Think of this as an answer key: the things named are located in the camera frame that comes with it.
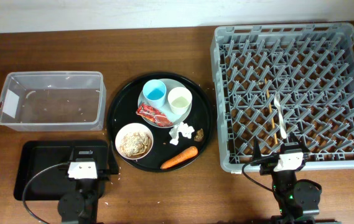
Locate black rectangular tray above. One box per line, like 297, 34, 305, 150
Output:
13, 139, 109, 202

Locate blue cup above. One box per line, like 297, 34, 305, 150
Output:
142, 80, 167, 108

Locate white plastic fork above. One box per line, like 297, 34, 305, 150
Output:
274, 92, 287, 139

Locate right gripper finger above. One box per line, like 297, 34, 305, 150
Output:
252, 137, 262, 160
289, 133, 309, 153

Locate light grey plate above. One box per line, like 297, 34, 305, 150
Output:
137, 78, 192, 128

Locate clear plastic bin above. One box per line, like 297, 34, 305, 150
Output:
0, 71, 106, 131

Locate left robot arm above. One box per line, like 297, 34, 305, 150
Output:
57, 140, 118, 223

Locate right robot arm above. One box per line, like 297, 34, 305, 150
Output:
251, 133, 322, 224

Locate red snack wrapper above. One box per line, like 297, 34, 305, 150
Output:
136, 103, 173, 127

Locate white cup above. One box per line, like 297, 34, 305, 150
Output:
167, 87, 192, 115

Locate pink bowl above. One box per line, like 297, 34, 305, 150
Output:
115, 123, 154, 159

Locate orange carrot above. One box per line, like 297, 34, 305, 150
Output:
161, 146, 198, 170

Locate brown food scrap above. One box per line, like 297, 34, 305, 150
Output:
194, 129, 204, 142

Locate wooden chopstick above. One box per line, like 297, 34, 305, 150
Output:
264, 78, 278, 145

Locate white tissue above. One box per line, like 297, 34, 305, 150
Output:
169, 122, 195, 146

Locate grey dishwasher rack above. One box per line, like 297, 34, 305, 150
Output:
210, 22, 354, 174

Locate rice and peanut scraps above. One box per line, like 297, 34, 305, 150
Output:
120, 131, 152, 157

